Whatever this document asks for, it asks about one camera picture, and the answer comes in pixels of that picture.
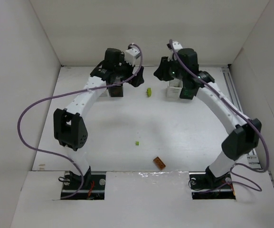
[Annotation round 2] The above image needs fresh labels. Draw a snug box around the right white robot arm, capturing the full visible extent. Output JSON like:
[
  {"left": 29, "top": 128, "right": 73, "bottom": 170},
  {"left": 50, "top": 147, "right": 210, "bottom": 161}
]
[{"left": 154, "top": 41, "right": 262, "bottom": 187}]

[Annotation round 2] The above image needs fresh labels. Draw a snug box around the right black slotted bin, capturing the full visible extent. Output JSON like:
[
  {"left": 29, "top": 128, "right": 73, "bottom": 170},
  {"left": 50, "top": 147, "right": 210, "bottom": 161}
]
[{"left": 179, "top": 84, "right": 198, "bottom": 100}]

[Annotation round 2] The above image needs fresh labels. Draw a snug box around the right white slotted bin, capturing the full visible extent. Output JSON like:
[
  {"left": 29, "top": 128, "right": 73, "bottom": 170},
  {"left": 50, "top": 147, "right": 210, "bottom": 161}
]
[{"left": 166, "top": 79, "right": 182, "bottom": 99}]

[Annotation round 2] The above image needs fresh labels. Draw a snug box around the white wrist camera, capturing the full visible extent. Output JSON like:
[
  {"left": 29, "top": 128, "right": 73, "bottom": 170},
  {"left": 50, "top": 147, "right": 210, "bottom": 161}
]
[
  {"left": 124, "top": 47, "right": 141, "bottom": 66},
  {"left": 168, "top": 41, "right": 183, "bottom": 61}
]

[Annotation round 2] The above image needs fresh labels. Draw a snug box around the black slotted bin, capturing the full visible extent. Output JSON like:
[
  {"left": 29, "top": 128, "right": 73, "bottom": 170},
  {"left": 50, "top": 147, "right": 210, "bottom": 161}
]
[
  {"left": 108, "top": 84, "right": 123, "bottom": 97},
  {"left": 179, "top": 84, "right": 198, "bottom": 100}
]

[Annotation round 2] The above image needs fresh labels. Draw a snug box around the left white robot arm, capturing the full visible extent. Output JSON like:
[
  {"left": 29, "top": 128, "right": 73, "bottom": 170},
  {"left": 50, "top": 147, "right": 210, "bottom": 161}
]
[{"left": 53, "top": 44, "right": 144, "bottom": 187}]

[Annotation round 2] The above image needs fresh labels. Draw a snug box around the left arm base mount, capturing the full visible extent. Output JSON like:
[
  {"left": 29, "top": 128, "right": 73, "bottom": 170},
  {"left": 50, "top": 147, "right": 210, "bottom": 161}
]
[{"left": 58, "top": 171, "right": 106, "bottom": 200}]

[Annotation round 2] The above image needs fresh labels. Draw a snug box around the left white slotted bin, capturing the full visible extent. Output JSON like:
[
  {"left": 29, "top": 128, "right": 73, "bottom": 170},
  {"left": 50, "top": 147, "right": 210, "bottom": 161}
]
[{"left": 99, "top": 89, "right": 110, "bottom": 98}]

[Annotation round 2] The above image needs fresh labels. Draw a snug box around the aluminium rail right side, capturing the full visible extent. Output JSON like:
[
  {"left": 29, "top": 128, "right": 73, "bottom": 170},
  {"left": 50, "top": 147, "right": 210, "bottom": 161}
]
[{"left": 222, "top": 66, "right": 263, "bottom": 170}]

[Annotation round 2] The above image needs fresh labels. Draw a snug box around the orange lego plate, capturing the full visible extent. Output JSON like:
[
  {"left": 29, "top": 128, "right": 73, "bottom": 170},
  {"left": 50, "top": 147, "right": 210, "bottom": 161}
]
[{"left": 153, "top": 157, "right": 166, "bottom": 170}]

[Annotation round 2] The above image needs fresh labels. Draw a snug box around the white slotted bin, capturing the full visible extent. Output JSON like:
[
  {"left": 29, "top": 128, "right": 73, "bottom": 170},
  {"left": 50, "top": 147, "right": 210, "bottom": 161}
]
[
  {"left": 166, "top": 79, "right": 182, "bottom": 99},
  {"left": 99, "top": 89, "right": 110, "bottom": 98}
]

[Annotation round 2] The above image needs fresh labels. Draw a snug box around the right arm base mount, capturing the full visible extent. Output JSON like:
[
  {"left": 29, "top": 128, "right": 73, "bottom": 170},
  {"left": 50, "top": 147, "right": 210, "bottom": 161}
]
[{"left": 188, "top": 172, "right": 236, "bottom": 200}]

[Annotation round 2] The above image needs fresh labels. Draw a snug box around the left black slotted bin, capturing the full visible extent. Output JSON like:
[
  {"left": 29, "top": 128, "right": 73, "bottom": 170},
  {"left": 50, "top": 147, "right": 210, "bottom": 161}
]
[{"left": 108, "top": 84, "right": 123, "bottom": 97}]

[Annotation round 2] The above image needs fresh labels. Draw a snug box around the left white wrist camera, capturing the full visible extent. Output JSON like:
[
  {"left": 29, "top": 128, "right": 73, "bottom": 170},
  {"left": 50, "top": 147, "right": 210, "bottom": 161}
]
[{"left": 124, "top": 47, "right": 141, "bottom": 66}]

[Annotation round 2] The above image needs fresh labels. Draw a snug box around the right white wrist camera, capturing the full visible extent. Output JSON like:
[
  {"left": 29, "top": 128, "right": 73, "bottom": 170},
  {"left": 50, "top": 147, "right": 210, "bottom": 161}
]
[{"left": 168, "top": 41, "right": 183, "bottom": 61}]

